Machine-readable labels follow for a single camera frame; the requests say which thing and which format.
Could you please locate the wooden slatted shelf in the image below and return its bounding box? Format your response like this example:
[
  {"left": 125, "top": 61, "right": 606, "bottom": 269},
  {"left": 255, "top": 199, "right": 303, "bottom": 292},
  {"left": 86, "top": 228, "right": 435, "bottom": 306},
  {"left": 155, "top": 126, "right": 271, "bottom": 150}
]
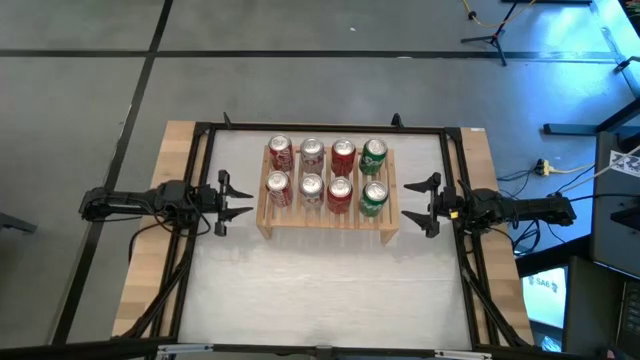
[{"left": 255, "top": 144, "right": 401, "bottom": 245}]

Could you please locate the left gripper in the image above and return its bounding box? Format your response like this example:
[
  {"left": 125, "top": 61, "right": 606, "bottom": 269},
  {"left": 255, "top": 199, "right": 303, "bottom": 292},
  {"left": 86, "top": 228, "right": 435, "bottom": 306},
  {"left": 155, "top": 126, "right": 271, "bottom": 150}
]
[{"left": 192, "top": 170, "right": 255, "bottom": 236}]

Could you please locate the black arm base cable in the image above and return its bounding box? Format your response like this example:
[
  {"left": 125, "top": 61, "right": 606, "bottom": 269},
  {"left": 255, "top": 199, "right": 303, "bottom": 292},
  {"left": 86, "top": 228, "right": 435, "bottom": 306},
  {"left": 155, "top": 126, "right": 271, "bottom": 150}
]
[{"left": 127, "top": 218, "right": 174, "bottom": 265}]

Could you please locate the black tripod stand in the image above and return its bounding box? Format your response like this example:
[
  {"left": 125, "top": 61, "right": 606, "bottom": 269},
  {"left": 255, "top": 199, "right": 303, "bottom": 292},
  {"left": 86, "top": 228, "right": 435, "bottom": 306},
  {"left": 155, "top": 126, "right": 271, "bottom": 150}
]
[{"left": 459, "top": 0, "right": 540, "bottom": 68}]

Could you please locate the silver Diet Coke can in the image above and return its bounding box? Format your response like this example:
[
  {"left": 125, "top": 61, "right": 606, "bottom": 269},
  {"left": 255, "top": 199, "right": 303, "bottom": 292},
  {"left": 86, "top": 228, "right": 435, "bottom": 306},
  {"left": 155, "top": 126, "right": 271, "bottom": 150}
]
[
  {"left": 298, "top": 173, "right": 326, "bottom": 211},
  {"left": 299, "top": 137, "right": 327, "bottom": 176}
]

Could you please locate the black equipment case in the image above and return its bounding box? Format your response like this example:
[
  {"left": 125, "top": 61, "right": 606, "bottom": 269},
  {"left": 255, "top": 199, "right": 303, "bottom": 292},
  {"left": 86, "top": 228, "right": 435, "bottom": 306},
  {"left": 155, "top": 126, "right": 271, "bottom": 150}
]
[{"left": 589, "top": 130, "right": 640, "bottom": 279}]

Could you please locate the red Star Wars Coca-Cola can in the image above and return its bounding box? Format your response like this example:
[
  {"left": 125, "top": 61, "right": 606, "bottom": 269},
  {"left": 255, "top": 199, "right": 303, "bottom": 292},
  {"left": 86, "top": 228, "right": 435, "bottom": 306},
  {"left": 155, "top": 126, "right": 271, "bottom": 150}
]
[{"left": 267, "top": 133, "right": 295, "bottom": 172}]

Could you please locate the yellow floor cable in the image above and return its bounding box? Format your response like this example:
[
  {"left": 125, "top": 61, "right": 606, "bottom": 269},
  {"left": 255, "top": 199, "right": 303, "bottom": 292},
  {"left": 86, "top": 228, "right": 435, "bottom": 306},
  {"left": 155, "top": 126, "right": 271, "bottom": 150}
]
[{"left": 459, "top": 0, "right": 539, "bottom": 29}]

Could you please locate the dark stand foot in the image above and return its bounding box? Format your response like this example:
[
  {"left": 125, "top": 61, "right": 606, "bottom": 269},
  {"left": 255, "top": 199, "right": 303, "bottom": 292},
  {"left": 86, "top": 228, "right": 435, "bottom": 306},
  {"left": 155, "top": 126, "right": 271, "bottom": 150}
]
[{"left": 0, "top": 211, "right": 39, "bottom": 235}]

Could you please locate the black computer housing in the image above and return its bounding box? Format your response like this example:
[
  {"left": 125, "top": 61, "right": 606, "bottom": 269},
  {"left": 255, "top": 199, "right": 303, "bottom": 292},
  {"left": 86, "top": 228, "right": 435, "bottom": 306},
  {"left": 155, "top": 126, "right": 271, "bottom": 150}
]
[{"left": 562, "top": 255, "right": 640, "bottom": 360}]

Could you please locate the yellow power plug cable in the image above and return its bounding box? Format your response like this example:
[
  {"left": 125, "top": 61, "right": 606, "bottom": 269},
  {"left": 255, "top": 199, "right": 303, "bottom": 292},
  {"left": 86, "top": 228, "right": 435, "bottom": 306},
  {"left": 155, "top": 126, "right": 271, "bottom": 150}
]
[{"left": 534, "top": 158, "right": 597, "bottom": 177}]

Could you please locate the white logo sticker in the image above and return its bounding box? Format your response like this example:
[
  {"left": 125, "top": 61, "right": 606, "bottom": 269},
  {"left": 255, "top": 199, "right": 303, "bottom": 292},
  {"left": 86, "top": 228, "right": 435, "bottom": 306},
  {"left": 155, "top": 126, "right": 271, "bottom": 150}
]
[{"left": 608, "top": 148, "right": 640, "bottom": 179}]

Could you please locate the green Sprite can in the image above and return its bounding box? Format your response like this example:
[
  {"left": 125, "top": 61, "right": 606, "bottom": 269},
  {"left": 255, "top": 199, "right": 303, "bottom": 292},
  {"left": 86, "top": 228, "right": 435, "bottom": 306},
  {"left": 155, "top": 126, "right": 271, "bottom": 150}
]
[
  {"left": 358, "top": 179, "right": 391, "bottom": 218},
  {"left": 358, "top": 138, "right": 389, "bottom": 177}
]

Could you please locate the black desk leg bar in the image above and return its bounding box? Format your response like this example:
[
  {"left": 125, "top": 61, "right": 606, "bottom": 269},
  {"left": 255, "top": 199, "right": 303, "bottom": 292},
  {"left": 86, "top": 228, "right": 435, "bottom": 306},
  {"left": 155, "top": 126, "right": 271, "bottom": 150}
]
[{"left": 543, "top": 97, "right": 640, "bottom": 136}]

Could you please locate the white table cover sheet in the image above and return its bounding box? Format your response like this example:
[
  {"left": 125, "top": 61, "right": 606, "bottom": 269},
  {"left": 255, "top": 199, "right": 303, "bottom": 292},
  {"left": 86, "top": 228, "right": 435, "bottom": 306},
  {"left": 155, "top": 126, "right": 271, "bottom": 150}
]
[{"left": 177, "top": 128, "right": 475, "bottom": 351}]

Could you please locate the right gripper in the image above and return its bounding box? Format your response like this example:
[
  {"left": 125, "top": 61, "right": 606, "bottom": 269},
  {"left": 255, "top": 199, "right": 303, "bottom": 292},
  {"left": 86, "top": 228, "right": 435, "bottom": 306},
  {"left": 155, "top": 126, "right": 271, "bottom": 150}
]
[{"left": 400, "top": 172, "right": 471, "bottom": 239}]

